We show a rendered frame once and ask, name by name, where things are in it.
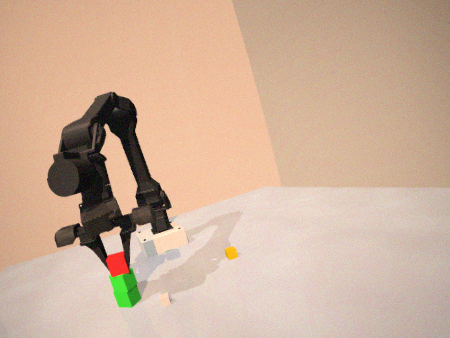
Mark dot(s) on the green block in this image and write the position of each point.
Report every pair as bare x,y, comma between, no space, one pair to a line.
128,299
123,283

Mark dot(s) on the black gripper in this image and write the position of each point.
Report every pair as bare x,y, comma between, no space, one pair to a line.
128,223

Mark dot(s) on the red block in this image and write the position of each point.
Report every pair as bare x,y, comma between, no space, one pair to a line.
117,264

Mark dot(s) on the small yellow block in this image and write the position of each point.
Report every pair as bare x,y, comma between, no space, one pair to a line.
231,252

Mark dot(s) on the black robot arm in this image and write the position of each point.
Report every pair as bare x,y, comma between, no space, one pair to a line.
79,166

